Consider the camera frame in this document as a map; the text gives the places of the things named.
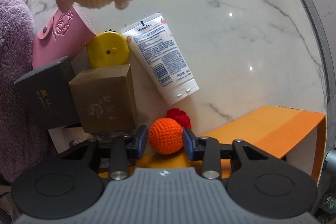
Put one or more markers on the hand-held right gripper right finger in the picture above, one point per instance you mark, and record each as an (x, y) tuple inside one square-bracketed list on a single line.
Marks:
[(187, 143)]

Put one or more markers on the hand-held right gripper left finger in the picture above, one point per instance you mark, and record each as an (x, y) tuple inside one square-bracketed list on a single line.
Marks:
[(141, 140)]

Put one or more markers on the orange crochet ball red flower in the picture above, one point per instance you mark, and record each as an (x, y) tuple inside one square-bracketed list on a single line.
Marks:
[(165, 136)]

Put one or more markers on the brown cardboard box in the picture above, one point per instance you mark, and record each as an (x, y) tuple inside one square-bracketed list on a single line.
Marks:
[(102, 100)]

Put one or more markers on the pink embossed card wallet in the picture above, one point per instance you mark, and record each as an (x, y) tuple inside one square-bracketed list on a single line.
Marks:
[(63, 37)]

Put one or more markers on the orange storage box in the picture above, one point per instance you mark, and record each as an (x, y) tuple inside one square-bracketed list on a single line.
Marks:
[(262, 129)]

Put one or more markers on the white flat box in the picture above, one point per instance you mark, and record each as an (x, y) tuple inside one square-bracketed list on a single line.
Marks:
[(60, 136)]

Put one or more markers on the yellow plastic toy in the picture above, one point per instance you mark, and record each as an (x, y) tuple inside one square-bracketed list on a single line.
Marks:
[(105, 47)]

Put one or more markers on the white lotion tube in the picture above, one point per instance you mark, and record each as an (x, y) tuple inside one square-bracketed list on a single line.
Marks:
[(157, 56)]

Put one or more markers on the purple fuzzy cloth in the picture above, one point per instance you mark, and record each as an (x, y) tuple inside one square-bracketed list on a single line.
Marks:
[(13, 56)]

